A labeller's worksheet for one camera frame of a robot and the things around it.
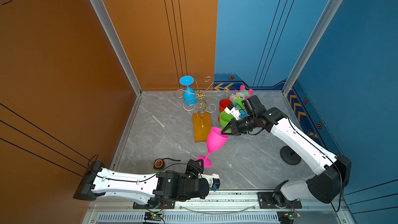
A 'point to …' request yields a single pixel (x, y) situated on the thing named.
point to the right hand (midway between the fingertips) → (221, 133)
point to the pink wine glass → (215, 141)
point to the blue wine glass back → (189, 97)
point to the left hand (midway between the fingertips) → (200, 157)
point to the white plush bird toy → (243, 94)
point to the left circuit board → (152, 216)
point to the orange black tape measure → (159, 163)
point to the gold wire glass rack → (197, 95)
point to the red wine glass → (224, 103)
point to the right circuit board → (287, 216)
